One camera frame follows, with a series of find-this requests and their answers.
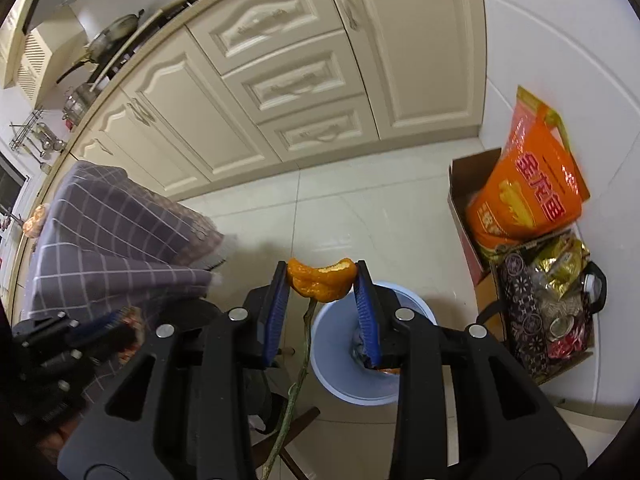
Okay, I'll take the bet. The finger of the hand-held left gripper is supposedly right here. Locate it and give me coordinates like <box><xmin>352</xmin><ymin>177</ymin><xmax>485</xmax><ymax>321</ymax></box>
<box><xmin>70</xmin><ymin>310</ymin><xmax>126</xmax><ymax>343</ymax></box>
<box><xmin>80</xmin><ymin>329</ymin><xmax>133</xmax><ymax>365</ymax></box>

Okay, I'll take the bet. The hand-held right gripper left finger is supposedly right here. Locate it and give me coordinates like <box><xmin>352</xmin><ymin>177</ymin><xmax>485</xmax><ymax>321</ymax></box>
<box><xmin>57</xmin><ymin>260</ymin><xmax>292</xmax><ymax>480</ymax></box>

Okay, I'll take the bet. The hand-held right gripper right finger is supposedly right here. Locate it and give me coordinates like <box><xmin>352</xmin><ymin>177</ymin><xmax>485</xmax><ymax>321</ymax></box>
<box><xmin>352</xmin><ymin>260</ymin><xmax>587</xmax><ymax>480</ymax></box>

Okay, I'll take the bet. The colourful snack wrapper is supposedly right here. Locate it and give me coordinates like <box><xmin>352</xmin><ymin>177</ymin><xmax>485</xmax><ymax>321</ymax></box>
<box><xmin>117</xmin><ymin>307</ymin><xmax>151</xmax><ymax>361</ymax></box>

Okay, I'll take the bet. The light blue plastic bin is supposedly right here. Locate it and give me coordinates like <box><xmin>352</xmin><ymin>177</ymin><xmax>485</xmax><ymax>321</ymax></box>
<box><xmin>309</xmin><ymin>282</ymin><xmax>436</xmax><ymax>405</ymax></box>

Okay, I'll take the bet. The orange mandarin peel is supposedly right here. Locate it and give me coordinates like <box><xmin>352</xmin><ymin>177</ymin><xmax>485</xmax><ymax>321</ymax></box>
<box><xmin>286</xmin><ymin>257</ymin><xmax>359</xmax><ymax>303</ymax></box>

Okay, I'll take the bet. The green vegetable stalk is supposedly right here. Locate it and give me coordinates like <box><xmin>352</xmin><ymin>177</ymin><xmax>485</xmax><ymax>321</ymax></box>
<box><xmin>262</xmin><ymin>297</ymin><xmax>321</xmax><ymax>478</ymax></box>

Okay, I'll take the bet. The person's dark trouser leg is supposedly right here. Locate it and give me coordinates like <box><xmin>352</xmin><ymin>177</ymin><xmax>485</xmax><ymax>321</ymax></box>
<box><xmin>240</xmin><ymin>367</ymin><xmax>273</xmax><ymax>433</ymax></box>

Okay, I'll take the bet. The grey plaid tablecloth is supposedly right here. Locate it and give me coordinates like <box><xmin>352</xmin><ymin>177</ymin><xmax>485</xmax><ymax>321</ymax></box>
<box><xmin>25</xmin><ymin>160</ymin><xmax>238</xmax><ymax>406</ymax></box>

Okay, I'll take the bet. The wooden stool leg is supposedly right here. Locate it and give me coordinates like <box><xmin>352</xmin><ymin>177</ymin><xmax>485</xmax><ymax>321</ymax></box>
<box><xmin>250</xmin><ymin>407</ymin><xmax>321</xmax><ymax>480</ymax></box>

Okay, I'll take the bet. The dark patterned tote bag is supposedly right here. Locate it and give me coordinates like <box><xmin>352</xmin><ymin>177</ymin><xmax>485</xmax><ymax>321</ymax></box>
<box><xmin>477</xmin><ymin>250</ymin><xmax>608</xmax><ymax>383</ymax></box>

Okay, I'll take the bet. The brown cardboard box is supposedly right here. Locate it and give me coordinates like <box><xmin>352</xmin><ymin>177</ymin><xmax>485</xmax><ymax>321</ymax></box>
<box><xmin>447</xmin><ymin>147</ymin><xmax>596</xmax><ymax>386</ymax></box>

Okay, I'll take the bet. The dark window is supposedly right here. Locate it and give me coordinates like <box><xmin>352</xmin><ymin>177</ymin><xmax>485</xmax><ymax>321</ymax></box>
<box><xmin>0</xmin><ymin>155</ymin><xmax>28</xmax><ymax>221</ymax></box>

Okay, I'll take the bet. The cream cabinet door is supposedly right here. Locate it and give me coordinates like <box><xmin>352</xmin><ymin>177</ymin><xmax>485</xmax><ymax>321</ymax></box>
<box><xmin>70</xmin><ymin>90</ymin><xmax>211</xmax><ymax>198</ymax></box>
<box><xmin>120</xmin><ymin>27</ymin><xmax>283</xmax><ymax>181</ymax></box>
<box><xmin>317</xmin><ymin>0</ymin><xmax>488</xmax><ymax>141</ymax></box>

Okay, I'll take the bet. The cream cabinet drawer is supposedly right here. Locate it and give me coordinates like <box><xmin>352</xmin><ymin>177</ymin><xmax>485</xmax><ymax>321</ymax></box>
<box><xmin>255</xmin><ymin>95</ymin><xmax>381</xmax><ymax>163</ymax></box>
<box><xmin>220</xmin><ymin>30</ymin><xmax>366</xmax><ymax>126</ymax></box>
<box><xmin>186</xmin><ymin>0</ymin><xmax>346</xmax><ymax>76</ymax></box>

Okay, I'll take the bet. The metal utensil rack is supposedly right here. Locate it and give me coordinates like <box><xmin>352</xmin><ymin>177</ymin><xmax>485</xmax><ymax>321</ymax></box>
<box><xmin>10</xmin><ymin>107</ymin><xmax>68</xmax><ymax>171</ymax></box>

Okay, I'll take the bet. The gold foil packet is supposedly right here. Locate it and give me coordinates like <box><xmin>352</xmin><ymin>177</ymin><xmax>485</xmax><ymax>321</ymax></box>
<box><xmin>530</xmin><ymin>235</ymin><xmax>586</xmax><ymax>301</ymax></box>

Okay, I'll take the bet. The red foil packet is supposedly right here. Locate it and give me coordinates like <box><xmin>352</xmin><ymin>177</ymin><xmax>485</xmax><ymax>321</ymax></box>
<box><xmin>547</xmin><ymin>325</ymin><xmax>588</xmax><ymax>358</ymax></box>

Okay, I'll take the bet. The orange rice bag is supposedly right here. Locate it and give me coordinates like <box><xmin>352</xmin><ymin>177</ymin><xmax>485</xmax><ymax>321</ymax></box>
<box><xmin>466</xmin><ymin>85</ymin><xmax>592</xmax><ymax>261</ymax></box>

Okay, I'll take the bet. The cream kitchen base cabinet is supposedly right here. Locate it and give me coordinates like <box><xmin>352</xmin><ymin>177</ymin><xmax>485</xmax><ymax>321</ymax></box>
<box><xmin>15</xmin><ymin>0</ymin><xmax>488</xmax><ymax>306</ymax></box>

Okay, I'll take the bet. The pot with glass lid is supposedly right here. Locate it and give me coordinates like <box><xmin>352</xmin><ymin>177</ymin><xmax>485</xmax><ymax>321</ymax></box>
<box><xmin>62</xmin><ymin>82</ymin><xmax>101</xmax><ymax>121</ymax></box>

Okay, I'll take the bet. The steel frying pan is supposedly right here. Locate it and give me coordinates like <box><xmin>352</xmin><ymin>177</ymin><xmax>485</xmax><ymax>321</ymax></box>
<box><xmin>56</xmin><ymin>9</ymin><xmax>146</xmax><ymax>85</ymax></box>

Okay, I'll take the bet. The black gas hob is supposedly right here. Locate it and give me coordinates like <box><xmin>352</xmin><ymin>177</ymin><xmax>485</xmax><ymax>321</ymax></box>
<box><xmin>87</xmin><ymin>0</ymin><xmax>206</xmax><ymax>86</ymax></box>

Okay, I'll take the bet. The beige louvred wall cabinet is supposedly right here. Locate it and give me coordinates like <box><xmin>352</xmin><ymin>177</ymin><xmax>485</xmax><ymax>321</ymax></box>
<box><xmin>2</xmin><ymin>10</ymin><xmax>56</xmax><ymax>106</ymax></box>

